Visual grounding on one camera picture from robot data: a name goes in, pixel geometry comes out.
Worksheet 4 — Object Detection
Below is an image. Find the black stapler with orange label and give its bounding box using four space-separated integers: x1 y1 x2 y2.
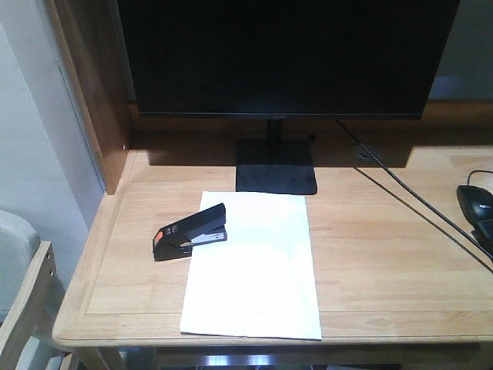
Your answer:
153 203 227 261

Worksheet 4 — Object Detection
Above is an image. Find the white paper sheet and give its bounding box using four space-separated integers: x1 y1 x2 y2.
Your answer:
179 192 321 340

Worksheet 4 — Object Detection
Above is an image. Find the black computer monitor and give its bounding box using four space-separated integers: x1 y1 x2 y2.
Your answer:
118 1 459 194

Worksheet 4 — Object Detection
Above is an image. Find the black computer mouse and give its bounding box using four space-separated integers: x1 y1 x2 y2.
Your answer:
456 185 492 225

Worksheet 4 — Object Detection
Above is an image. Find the wooden chair with beige cushion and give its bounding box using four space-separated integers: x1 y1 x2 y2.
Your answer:
1 210 80 369

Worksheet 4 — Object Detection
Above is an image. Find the black keyboard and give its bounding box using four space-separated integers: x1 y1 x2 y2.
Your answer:
473 220 493 256

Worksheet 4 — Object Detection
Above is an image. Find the grey desk cable grommet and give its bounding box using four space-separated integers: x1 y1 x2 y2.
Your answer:
352 145 382 163

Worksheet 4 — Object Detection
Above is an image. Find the black monitor cable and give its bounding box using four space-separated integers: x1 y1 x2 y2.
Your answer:
334 118 493 259

